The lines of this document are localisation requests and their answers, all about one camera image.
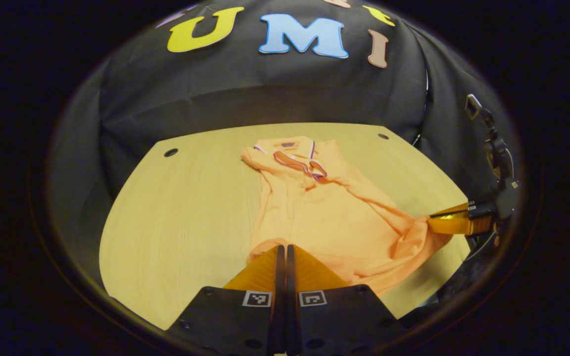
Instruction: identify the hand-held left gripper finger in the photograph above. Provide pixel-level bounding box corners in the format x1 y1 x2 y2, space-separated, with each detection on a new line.
166 245 286 356
286 245 407 356

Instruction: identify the orange T-shirt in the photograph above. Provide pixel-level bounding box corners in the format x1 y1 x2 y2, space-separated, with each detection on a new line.
241 136 454 296

